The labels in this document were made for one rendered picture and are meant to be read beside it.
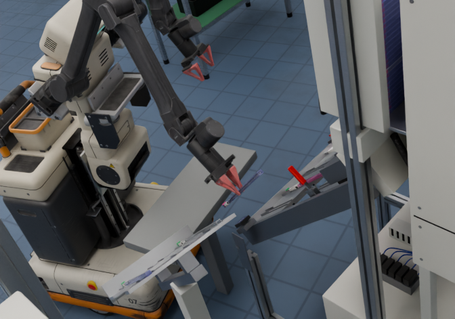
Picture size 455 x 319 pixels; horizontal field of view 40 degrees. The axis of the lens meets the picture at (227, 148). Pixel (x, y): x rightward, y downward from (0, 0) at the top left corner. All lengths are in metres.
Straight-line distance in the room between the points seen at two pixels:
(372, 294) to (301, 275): 1.18
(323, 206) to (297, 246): 1.34
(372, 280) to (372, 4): 0.77
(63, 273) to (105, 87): 0.93
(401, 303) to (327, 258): 0.98
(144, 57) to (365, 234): 0.76
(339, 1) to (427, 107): 0.26
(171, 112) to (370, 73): 0.72
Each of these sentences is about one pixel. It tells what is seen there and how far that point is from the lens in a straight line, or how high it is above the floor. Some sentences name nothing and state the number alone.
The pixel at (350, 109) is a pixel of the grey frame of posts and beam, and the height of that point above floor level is 1.45.
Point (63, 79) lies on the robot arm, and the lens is 2.00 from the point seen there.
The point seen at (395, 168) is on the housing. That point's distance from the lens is 1.48.
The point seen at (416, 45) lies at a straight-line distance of 1.15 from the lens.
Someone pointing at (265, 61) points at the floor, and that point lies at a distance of 4.24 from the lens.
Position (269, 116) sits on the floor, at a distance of 3.74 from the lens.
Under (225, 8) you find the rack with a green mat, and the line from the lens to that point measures 4.24.
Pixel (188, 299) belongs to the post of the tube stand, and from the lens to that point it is 1.86.
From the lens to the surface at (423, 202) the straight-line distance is 1.39.
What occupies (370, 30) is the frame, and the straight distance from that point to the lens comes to 1.17.
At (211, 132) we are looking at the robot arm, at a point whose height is 1.19.
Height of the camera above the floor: 2.22
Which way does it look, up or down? 38 degrees down
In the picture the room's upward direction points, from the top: 16 degrees counter-clockwise
